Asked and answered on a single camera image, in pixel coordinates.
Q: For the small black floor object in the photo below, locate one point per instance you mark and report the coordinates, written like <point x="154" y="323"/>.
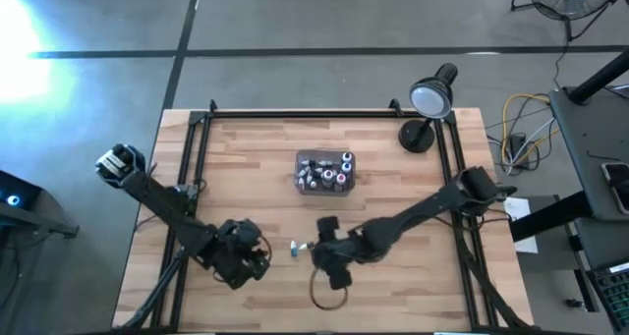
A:
<point x="572" y="304"/>

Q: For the smartphone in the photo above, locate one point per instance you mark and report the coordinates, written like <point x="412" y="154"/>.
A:
<point x="620" y="183"/>

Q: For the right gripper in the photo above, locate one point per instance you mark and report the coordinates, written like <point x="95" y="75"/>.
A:
<point x="336" y="256"/>

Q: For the large blue food coloring bottle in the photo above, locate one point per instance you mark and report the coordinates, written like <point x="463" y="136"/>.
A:
<point x="346" y="167"/>

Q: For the black side table beam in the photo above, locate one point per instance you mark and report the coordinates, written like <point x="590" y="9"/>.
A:
<point x="550" y="217"/>

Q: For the large black food coloring bottle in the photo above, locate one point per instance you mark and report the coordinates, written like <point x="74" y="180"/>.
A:
<point x="347" y="156"/>

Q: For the small black food coloring bottle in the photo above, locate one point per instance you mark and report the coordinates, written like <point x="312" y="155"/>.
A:
<point x="307" y="163"/>

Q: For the purple and white box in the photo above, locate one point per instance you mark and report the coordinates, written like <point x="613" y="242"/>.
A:
<point x="328" y="174"/>

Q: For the black desk lamp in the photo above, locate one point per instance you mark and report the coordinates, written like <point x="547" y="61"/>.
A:
<point x="431" y="98"/>

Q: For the black keyboard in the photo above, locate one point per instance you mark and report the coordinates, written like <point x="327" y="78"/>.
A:
<point x="614" y="295"/>

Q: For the small white food coloring bottle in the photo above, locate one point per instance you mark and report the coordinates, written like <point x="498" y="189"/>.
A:
<point x="323" y="163"/>
<point x="305" y="172"/>

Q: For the large red food coloring bottle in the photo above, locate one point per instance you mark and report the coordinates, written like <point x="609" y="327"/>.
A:
<point x="341" y="179"/>

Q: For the black power strip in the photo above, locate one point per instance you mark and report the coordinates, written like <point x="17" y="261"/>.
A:
<point x="517" y="146"/>

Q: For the black metal stand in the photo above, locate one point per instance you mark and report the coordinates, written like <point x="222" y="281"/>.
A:
<point x="49" y="222"/>

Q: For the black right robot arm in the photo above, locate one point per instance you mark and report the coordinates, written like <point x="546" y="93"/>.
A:
<point x="422" y="209"/>

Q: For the black box with blue light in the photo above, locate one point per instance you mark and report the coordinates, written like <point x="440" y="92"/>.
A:
<point x="19" y="187"/>

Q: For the black hex key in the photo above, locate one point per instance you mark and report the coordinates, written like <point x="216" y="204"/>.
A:
<point x="604" y="157"/>

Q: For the white paper sheet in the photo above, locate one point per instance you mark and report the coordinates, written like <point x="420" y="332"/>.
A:
<point x="518" y="208"/>

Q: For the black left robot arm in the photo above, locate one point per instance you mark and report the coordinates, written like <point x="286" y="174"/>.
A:
<point x="162" y="207"/>

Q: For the black aluminium table frame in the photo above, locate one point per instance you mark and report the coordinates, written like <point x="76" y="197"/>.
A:
<point x="319" y="114"/>

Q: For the black round pole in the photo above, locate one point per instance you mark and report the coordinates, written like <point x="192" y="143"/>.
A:
<point x="599" y="79"/>

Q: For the grey side table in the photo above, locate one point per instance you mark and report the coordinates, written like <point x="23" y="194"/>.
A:
<point x="580" y="143"/>

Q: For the grey translucent plastic bin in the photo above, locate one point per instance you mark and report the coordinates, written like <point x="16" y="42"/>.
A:
<point x="324" y="190"/>

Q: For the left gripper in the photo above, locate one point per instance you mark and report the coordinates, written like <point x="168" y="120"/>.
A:
<point x="241" y="251"/>

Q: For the small maroon food coloring bottle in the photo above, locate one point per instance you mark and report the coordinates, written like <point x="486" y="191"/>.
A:
<point x="301" y="182"/>

